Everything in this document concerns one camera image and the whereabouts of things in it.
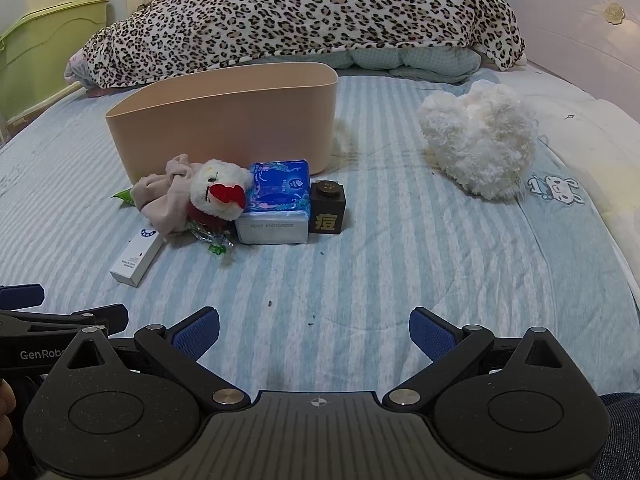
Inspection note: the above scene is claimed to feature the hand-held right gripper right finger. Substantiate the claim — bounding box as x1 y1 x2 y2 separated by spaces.
382 307 596 411

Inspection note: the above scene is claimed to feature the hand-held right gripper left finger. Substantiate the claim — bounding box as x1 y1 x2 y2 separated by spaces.
37 307 251 415

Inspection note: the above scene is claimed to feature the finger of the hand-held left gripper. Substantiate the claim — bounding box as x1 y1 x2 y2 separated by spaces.
0 283 45 311
0 303 129 335

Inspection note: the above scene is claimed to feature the white slim carton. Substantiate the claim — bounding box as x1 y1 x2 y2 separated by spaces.
110 227 165 288

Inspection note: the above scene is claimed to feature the green clear plastic wrapper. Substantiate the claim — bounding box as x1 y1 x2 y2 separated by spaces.
187 220 236 257

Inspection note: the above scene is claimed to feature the beige cloth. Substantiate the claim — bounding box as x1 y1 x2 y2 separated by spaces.
131 154 201 241

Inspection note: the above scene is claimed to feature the small white teddy bear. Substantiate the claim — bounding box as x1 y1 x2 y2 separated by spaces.
187 159 254 225

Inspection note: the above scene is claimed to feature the dark brown small box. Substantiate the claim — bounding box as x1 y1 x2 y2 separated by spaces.
308 179 347 236

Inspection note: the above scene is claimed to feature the blue tissue pack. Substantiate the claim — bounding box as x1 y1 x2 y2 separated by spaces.
235 160 312 244

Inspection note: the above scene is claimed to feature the beige plastic storage bin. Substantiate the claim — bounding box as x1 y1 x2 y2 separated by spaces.
105 62 339 184

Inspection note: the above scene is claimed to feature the person's left hand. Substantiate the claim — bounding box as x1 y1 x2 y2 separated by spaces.
0 380 14 432

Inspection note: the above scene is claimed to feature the blue striped bed sheet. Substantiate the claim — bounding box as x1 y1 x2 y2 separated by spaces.
0 67 640 411

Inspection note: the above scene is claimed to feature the white fluffy plush toy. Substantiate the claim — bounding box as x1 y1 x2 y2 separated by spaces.
417 80 539 202

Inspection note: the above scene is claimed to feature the person's jeans leg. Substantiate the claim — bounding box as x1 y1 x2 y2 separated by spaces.
597 392 640 480

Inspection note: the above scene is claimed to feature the pink floral cloth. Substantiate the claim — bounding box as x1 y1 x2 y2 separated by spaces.
64 49 93 86

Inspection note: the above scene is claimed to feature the green drawer cabinet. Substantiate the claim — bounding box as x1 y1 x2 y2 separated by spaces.
0 0 112 133

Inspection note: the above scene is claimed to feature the light blue padded quilt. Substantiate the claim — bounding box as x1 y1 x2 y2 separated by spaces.
320 42 483 85

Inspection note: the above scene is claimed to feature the pink bed headboard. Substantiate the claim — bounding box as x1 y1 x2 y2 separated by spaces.
505 0 640 126

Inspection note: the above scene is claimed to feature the leopard print blanket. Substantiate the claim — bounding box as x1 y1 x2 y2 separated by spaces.
82 0 526 89

